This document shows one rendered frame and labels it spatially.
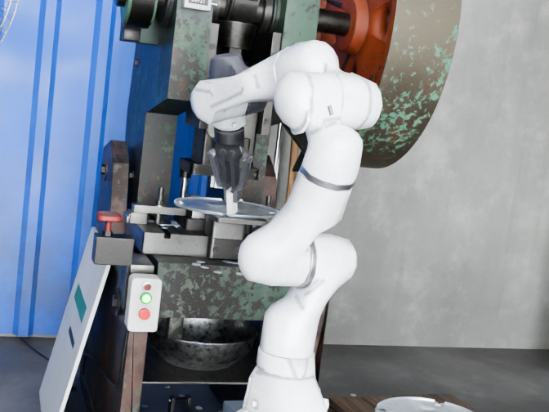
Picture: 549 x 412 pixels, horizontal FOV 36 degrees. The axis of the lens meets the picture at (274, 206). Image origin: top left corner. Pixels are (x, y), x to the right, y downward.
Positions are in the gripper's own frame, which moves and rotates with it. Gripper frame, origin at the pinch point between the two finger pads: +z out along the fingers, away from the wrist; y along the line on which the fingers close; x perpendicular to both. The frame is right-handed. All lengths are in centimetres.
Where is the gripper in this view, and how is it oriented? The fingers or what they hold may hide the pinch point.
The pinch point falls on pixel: (231, 201)
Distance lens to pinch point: 220.7
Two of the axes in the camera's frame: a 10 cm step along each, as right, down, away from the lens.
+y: 9.0, 1.7, -4.1
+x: 4.4, -3.8, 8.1
